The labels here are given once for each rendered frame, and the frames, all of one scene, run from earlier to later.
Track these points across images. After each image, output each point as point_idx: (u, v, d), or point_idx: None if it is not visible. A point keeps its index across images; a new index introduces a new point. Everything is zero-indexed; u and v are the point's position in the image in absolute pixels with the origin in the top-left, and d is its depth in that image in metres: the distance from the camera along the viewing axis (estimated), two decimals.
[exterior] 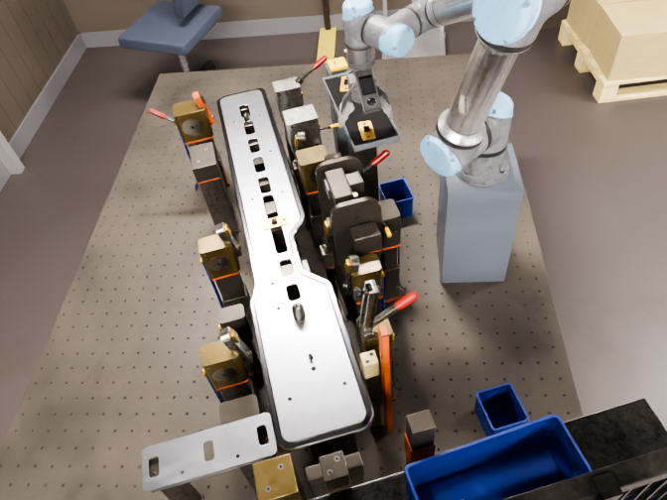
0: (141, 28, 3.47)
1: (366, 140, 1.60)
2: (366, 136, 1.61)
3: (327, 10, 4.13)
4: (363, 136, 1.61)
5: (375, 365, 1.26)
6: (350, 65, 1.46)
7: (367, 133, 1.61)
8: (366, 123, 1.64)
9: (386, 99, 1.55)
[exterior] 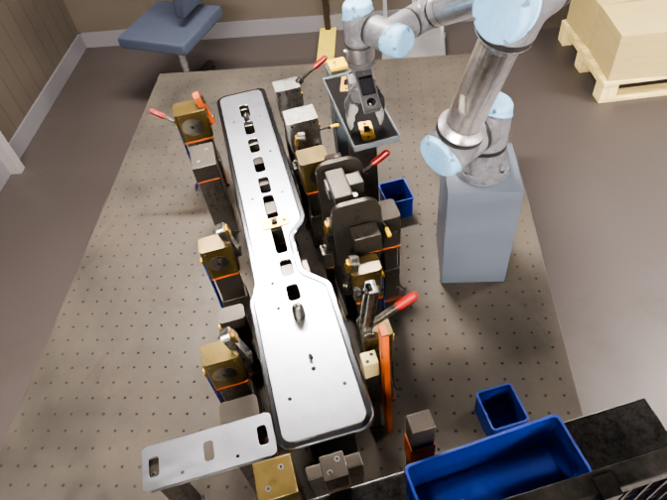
0: (141, 28, 3.47)
1: (366, 140, 1.60)
2: (366, 136, 1.61)
3: (327, 10, 4.13)
4: (363, 136, 1.61)
5: (375, 365, 1.26)
6: (350, 65, 1.46)
7: (367, 133, 1.61)
8: (366, 123, 1.64)
9: (382, 103, 1.56)
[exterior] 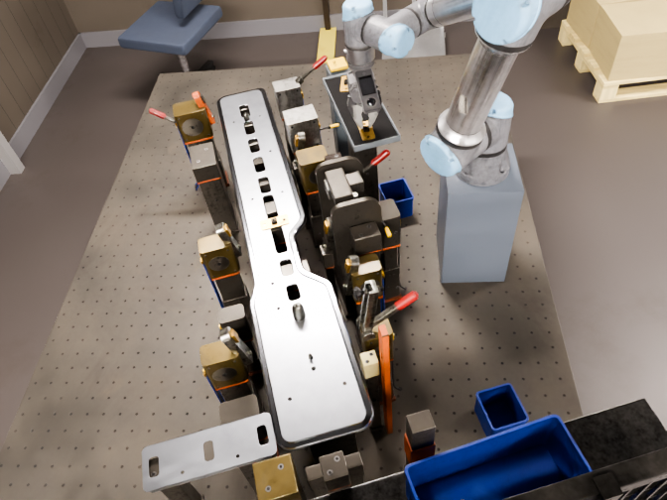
0: (141, 28, 3.47)
1: (366, 140, 1.60)
2: (365, 136, 1.61)
3: (327, 10, 4.13)
4: (362, 136, 1.61)
5: (375, 365, 1.26)
6: (350, 65, 1.46)
7: (367, 133, 1.61)
8: (366, 123, 1.64)
9: None
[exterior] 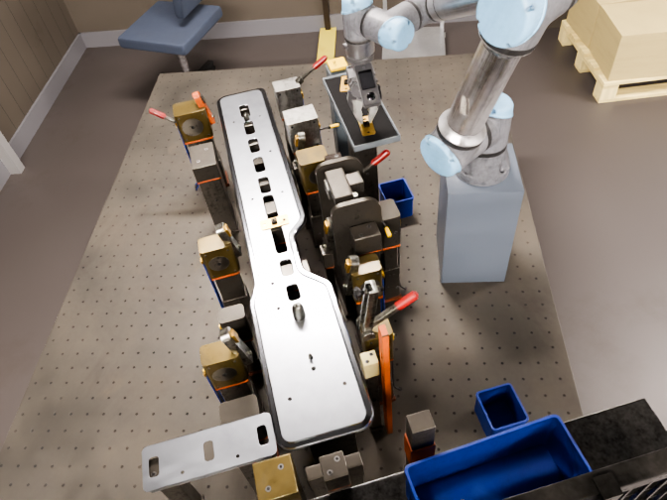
0: (141, 28, 3.47)
1: (366, 135, 1.59)
2: (365, 131, 1.59)
3: (327, 10, 4.13)
4: (363, 131, 1.59)
5: (375, 365, 1.26)
6: (349, 60, 1.45)
7: (367, 128, 1.60)
8: (366, 118, 1.63)
9: None
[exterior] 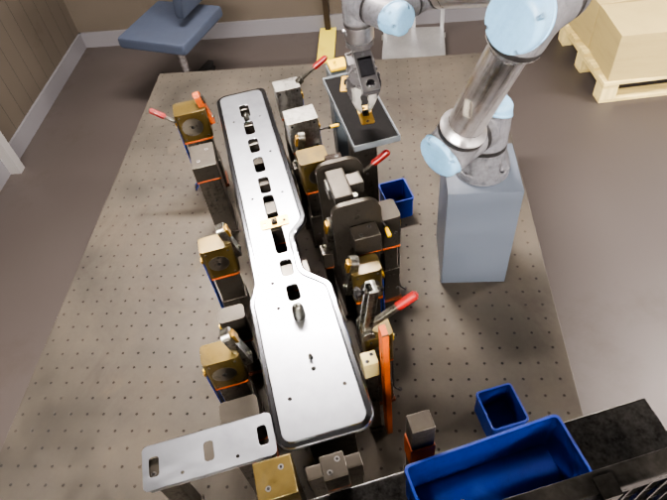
0: (141, 28, 3.47)
1: (365, 124, 1.56)
2: (365, 120, 1.56)
3: (327, 10, 4.13)
4: (362, 120, 1.56)
5: (375, 365, 1.26)
6: (348, 46, 1.42)
7: (366, 117, 1.57)
8: (365, 107, 1.60)
9: None
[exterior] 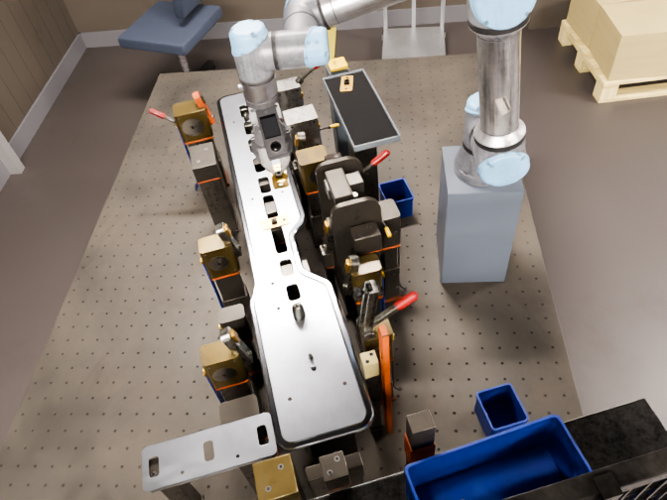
0: (141, 28, 3.47)
1: (278, 188, 1.34)
2: (278, 183, 1.35)
3: None
4: (274, 184, 1.35)
5: (375, 365, 1.26)
6: (248, 103, 1.20)
7: (280, 180, 1.35)
8: (279, 167, 1.38)
9: (290, 149, 1.31)
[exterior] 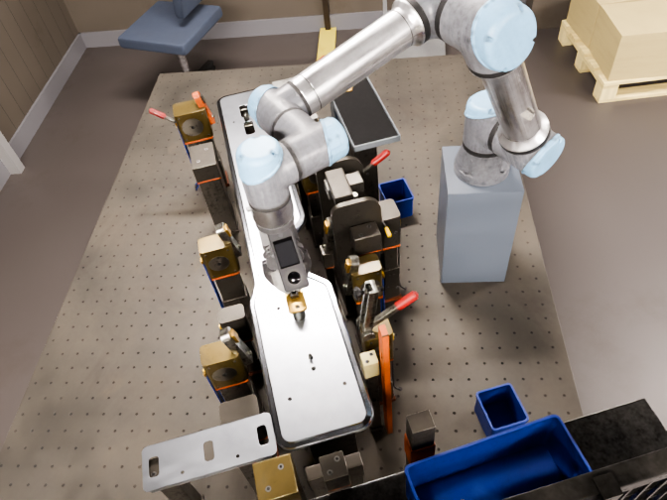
0: (141, 28, 3.47)
1: (295, 312, 1.13)
2: (294, 306, 1.14)
3: (327, 10, 4.13)
4: (290, 307, 1.14)
5: (375, 365, 1.26)
6: (259, 228, 1.00)
7: (296, 301, 1.15)
8: None
9: (308, 269, 1.10)
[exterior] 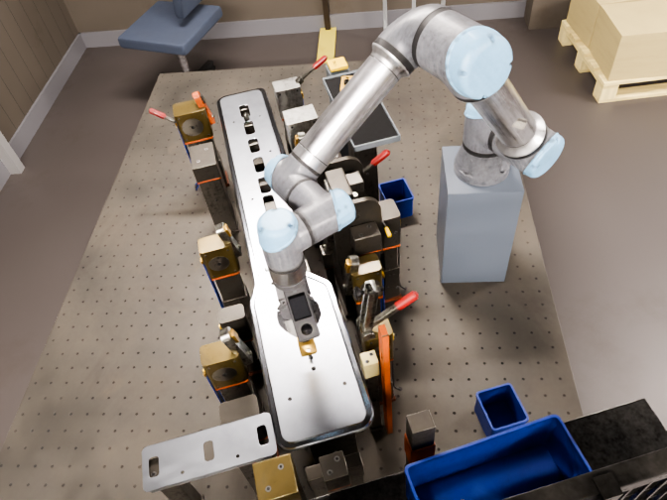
0: (141, 28, 3.47)
1: (306, 355, 1.26)
2: (305, 349, 1.26)
3: (327, 10, 4.13)
4: (302, 350, 1.26)
5: (375, 365, 1.26)
6: (276, 285, 1.12)
7: (307, 344, 1.27)
8: None
9: (318, 317, 1.22)
